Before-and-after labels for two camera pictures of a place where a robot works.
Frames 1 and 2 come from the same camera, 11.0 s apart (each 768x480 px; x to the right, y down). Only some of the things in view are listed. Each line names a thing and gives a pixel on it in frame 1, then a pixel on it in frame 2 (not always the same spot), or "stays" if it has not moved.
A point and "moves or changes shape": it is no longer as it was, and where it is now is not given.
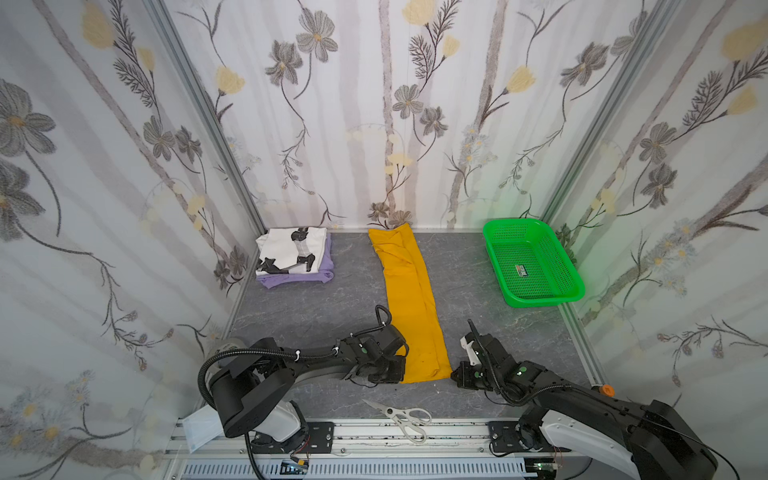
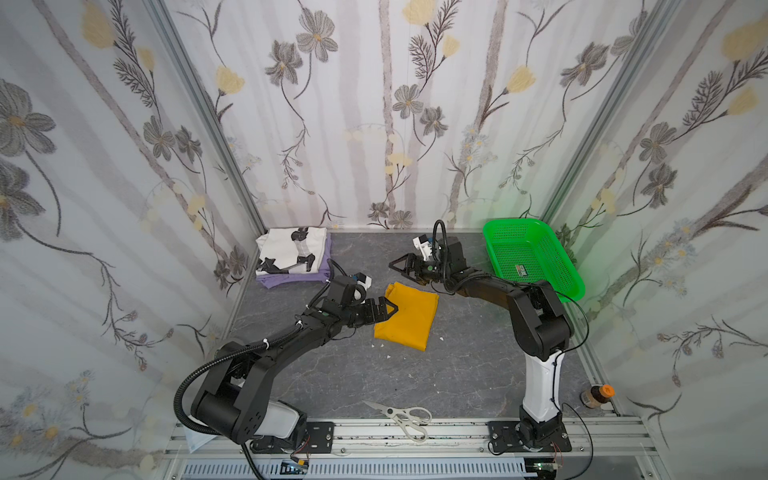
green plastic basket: (530, 265) stays
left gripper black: (395, 358) → (372, 309)
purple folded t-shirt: (325, 274) stays
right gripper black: (471, 367) → (414, 267)
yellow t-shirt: (412, 304) moves or changes shape
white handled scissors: (409, 419) stays
